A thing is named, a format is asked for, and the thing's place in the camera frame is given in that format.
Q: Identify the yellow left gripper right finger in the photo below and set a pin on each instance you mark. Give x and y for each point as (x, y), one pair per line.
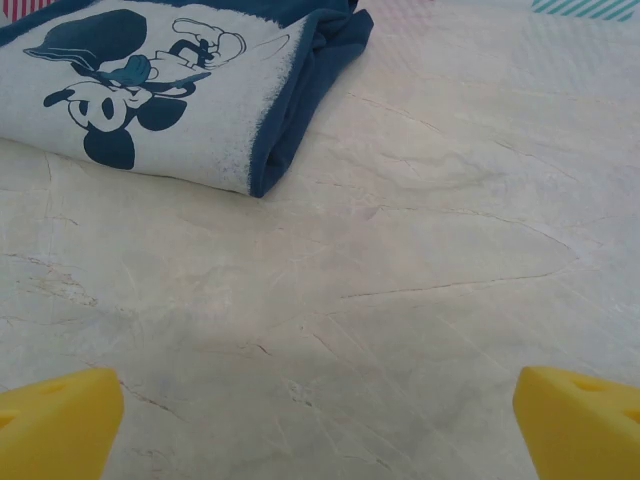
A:
(580, 430)

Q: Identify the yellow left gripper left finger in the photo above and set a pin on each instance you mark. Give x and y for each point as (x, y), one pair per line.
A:
(55, 425)

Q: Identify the navy cartoon print t-shirt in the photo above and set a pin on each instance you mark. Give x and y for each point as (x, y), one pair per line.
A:
(300, 100)

